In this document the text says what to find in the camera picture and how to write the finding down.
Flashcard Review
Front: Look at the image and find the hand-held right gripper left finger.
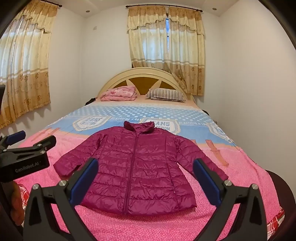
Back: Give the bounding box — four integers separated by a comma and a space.
23, 158, 100, 241

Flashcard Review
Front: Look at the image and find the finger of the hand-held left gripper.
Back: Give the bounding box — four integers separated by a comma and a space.
5, 135, 57, 163
0, 130, 26, 150

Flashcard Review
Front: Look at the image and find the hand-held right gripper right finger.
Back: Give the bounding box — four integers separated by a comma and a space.
193, 159, 270, 241

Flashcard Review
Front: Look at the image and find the magenta quilted puffer jacket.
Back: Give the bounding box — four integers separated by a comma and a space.
53, 121, 229, 216

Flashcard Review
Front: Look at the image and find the person's left hand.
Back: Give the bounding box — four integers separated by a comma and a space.
10, 181, 25, 226

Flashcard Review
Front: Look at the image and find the beige floral curtain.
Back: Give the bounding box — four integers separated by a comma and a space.
167, 6, 206, 96
127, 6, 171, 70
0, 0, 58, 129

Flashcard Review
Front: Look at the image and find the red plaid bed sheet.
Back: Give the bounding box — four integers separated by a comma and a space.
17, 184, 285, 232

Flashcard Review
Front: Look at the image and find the bed with blue-pink bedspread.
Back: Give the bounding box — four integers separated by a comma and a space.
17, 102, 285, 241

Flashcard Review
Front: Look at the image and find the folded pink floral quilt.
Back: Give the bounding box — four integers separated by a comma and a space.
100, 85, 137, 102

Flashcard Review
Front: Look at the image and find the striped pillow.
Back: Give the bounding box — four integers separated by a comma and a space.
145, 88, 186, 102

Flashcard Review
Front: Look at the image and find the peach bed sheet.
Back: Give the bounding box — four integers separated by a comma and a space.
96, 95, 197, 109

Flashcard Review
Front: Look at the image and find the cream wooden headboard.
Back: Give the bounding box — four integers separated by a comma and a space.
97, 67, 196, 105

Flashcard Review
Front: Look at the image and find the dark curtain rod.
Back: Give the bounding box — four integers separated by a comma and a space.
125, 5, 202, 11
35, 0, 62, 7

